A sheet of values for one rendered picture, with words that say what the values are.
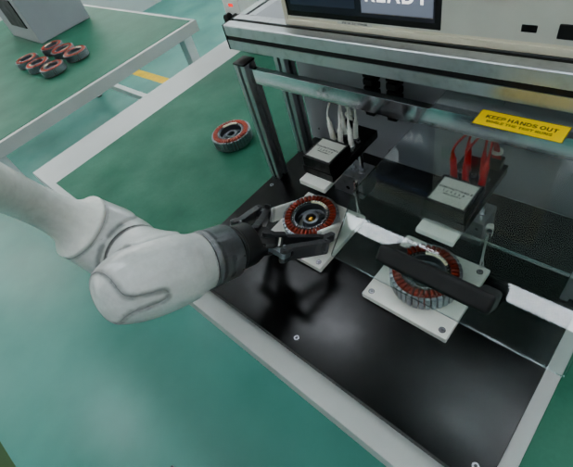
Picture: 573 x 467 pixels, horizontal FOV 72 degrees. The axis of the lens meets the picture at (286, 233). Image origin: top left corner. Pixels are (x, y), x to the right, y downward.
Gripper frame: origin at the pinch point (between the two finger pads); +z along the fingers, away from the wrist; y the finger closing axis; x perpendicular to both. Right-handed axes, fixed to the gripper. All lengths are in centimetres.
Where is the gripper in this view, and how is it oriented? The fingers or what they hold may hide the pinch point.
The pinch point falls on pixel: (310, 220)
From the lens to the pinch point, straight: 78.2
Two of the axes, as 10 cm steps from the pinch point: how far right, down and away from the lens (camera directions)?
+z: 6.7, -2.6, 6.9
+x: 1.2, -8.8, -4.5
